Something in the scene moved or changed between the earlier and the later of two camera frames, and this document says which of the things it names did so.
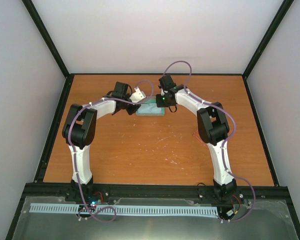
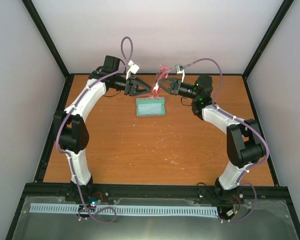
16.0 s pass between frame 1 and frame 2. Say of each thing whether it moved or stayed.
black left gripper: moved
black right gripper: moved
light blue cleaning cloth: stayed
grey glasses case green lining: stayed
